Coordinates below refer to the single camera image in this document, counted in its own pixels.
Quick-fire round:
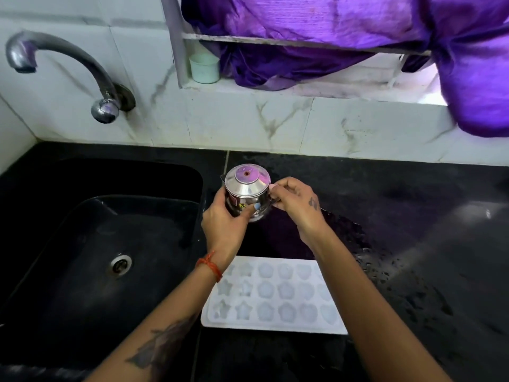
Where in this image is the person's right hand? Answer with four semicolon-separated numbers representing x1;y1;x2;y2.
268;177;331;245

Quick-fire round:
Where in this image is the person's left hand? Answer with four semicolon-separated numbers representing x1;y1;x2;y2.
201;187;258;264

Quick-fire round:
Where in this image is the small steel pot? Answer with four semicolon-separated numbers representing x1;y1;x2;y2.
221;164;281;222

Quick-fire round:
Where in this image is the person's left forearm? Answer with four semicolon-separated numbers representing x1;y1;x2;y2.
85;252;239;382

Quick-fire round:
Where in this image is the person's right forearm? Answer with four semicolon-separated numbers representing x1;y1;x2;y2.
308;228;452;382

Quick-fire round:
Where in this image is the red thread wristband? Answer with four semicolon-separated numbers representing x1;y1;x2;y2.
196;251;223;283

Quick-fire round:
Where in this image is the white ice cube tray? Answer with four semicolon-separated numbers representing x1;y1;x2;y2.
200;255;349;335

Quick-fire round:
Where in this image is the steel sink drain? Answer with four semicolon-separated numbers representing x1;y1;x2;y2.
109;254;133;276

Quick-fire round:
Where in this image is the black sink basin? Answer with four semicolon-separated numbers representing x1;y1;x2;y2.
0;157;204;372

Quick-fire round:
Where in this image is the pale green plastic cup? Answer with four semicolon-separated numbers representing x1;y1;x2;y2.
189;53;220;84

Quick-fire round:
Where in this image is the purple cloth curtain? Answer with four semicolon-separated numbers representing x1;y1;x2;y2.
181;0;509;138

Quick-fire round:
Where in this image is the chrome wall tap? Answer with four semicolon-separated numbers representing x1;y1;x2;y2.
5;31;137;124

